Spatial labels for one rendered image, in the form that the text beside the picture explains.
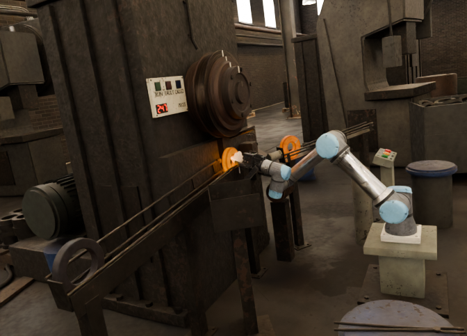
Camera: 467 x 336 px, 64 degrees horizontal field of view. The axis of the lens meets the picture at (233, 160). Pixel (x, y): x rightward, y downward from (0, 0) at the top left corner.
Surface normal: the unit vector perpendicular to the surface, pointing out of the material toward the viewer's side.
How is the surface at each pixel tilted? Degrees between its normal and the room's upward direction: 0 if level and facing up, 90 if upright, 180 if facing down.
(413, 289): 90
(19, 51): 92
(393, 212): 95
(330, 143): 84
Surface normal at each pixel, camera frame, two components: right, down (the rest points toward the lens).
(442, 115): -0.24, 0.22
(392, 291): -0.46, 0.23
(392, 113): -0.67, 0.23
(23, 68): 0.94, -0.04
